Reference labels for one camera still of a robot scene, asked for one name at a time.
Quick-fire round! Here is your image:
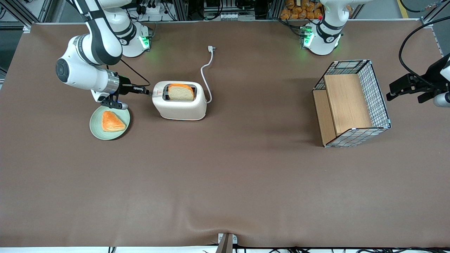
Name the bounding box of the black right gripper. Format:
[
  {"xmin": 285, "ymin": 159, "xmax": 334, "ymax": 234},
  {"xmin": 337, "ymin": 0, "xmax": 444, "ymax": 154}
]
[{"xmin": 119, "ymin": 83, "xmax": 150, "ymax": 96}]

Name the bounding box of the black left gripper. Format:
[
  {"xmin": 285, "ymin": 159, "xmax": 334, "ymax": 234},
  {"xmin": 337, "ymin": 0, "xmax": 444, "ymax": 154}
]
[{"xmin": 386, "ymin": 72, "xmax": 440, "ymax": 103}]

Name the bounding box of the white two-slot toaster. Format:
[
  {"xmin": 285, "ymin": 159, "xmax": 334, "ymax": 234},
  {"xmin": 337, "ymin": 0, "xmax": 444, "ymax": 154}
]
[{"xmin": 149, "ymin": 81, "xmax": 207, "ymax": 121}]

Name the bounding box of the bread slice with orange crust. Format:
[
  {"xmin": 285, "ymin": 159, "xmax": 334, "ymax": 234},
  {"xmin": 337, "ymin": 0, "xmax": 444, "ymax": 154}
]
[{"xmin": 167, "ymin": 83, "xmax": 195, "ymax": 102}]

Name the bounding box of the orange triangular puff pastry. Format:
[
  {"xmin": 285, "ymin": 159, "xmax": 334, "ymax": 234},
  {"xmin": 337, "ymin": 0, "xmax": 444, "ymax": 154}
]
[{"xmin": 102, "ymin": 111, "xmax": 126, "ymax": 132}]

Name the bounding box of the pale green round plate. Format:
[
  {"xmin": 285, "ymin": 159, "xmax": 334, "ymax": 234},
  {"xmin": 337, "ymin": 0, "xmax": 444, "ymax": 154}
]
[{"xmin": 89, "ymin": 105, "xmax": 131, "ymax": 141}]

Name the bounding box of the white power strip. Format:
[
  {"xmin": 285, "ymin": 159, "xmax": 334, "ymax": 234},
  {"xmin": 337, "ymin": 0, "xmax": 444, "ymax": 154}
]
[{"xmin": 140, "ymin": 2, "xmax": 166, "ymax": 14}]

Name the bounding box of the brown table cover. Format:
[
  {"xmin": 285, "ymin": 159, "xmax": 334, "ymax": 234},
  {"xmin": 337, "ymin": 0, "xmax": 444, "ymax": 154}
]
[{"xmin": 0, "ymin": 19, "xmax": 450, "ymax": 248}]

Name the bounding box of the bag of orange bread rolls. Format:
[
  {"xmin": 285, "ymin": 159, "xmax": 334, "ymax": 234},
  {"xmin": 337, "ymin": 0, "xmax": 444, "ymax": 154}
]
[{"xmin": 280, "ymin": 0, "xmax": 324, "ymax": 20}]

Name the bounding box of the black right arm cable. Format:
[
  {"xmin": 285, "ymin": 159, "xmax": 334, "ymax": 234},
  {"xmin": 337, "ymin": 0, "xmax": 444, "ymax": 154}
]
[{"xmin": 120, "ymin": 59, "xmax": 151, "ymax": 87}]

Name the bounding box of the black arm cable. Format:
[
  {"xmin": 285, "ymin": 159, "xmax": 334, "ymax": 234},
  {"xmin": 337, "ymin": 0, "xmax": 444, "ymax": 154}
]
[
  {"xmin": 120, "ymin": 59, "xmax": 151, "ymax": 87},
  {"xmin": 399, "ymin": 16, "xmax": 450, "ymax": 88}
]

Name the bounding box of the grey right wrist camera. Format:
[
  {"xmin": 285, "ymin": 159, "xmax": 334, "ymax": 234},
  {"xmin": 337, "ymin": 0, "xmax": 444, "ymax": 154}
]
[{"xmin": 101, "ymin": 99, "xmax": 129, "ymax": 110}]

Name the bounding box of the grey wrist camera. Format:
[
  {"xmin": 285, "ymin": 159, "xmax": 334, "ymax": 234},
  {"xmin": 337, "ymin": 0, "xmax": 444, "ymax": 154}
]
[
  {"xmin": 433, "ymin": 92, "xmax": 450, "ymax": 108},
  {"xmin": 101, "ymin": 99, "xmax": 129, "ymax": 110}
]

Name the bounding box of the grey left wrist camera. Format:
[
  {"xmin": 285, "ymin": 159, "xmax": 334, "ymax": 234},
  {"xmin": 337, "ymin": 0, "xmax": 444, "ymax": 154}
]
[{"xmin": 433, "ymin": 92, "xmax": 450, "ymax": 108}]

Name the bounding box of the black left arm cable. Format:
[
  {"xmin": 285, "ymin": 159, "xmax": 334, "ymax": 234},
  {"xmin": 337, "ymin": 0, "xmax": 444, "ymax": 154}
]
[{"xmin": 399, "ymin": 16, "xmax": 450, "ymax": 88}]

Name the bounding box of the wire basket with wooden shelf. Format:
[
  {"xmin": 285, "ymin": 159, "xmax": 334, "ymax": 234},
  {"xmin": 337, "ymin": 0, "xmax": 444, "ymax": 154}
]
[{"xmin": 312, "ymin": 59, "xmax": 391, "ymax": 148}]

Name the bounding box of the white power cord with plug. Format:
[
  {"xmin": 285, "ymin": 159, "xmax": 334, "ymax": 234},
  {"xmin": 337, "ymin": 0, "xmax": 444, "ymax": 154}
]
[{"xmin": 200, "ymin": 46, "xmax": 216, "ymax": 104}]

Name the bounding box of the aluminium frame profile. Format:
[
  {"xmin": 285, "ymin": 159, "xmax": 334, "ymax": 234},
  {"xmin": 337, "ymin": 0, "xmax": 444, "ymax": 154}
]
[
  {"xmin": 420, "ymin": 0, "xmax": 450, "ymax": 27},
  {"xmin": 0, "ymin": 0, "xmax": 53, "ymax": 29}
]

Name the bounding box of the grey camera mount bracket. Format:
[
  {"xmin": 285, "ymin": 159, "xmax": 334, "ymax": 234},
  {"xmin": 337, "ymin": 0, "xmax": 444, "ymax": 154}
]
[{"xmin": 218, "ymin": 233, "xmax": 238, "ymax": 253}]

